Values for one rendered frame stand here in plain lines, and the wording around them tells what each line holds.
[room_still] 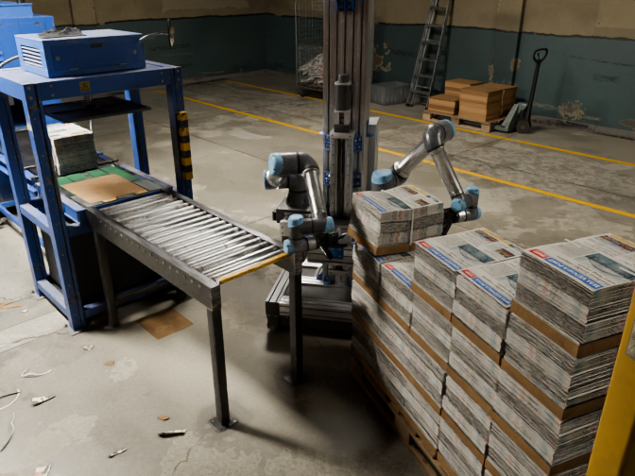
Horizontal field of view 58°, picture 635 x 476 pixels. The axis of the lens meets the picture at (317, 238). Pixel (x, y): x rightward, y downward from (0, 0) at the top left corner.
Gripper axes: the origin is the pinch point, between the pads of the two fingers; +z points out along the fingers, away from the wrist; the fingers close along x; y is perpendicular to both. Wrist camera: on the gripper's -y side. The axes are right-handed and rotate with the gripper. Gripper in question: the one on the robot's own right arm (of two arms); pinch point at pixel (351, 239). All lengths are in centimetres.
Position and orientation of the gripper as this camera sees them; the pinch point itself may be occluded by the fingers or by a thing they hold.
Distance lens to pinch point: 292.6
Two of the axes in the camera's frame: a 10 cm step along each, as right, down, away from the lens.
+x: -4.0, -3.8, 8.3
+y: 0.0, -9.1, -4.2
